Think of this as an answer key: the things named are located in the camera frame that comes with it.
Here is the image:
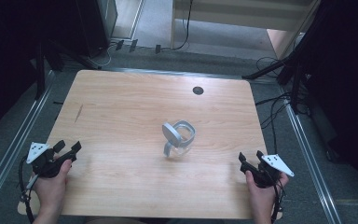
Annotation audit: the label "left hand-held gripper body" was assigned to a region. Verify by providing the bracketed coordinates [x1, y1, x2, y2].
[25, 141, 76, 179]

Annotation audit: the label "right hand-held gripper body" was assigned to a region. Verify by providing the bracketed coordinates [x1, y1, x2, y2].
[240, 153, 296, 189]

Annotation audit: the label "clear pitcher with grey lid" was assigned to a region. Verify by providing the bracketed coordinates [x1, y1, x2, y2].
[161, 119, 197, 159]

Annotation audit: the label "person's right hand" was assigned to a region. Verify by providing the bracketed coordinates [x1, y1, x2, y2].
[245, 170, 290, 218]

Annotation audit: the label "person's left hand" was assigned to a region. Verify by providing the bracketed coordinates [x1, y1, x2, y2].
[32, 153, 73, 217]

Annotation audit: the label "black metal stand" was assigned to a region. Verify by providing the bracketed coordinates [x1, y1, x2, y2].
[241, 46, 311, 116]
[34, 39, 103, 101]

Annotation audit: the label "dark curtain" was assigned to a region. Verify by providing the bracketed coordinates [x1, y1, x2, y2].
[0, 0, 78, 143]
[292, 0, 358, 203]

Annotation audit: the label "black cabinet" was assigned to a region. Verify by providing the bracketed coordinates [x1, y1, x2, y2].
[74, 0, 119, 59]

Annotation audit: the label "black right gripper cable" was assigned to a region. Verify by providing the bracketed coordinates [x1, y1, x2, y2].
[269, 176, 287, 224]

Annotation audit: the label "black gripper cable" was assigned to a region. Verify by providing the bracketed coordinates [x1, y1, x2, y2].
[18, 155, 40, 224]
[269, 176, 287, 224]

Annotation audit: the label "long metal floor rail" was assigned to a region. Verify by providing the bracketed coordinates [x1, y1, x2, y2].
[282, 102, 343, 224]
[0, 70, 56, 213]

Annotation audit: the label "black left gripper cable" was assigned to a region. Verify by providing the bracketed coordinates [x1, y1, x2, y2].
[18, 155, 40, 224]

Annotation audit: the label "black floor cables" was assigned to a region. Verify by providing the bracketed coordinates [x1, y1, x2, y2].
[255, 55, 302, 147]

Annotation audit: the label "white floor cable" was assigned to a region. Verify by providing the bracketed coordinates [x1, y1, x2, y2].
[87, 42, 117, 68]

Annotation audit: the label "white furniture frame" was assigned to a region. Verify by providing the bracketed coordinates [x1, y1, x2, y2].
[169, 0, 322, 50]

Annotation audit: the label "black hanging cable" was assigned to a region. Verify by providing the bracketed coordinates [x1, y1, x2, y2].
[161, 0, 195, 52]

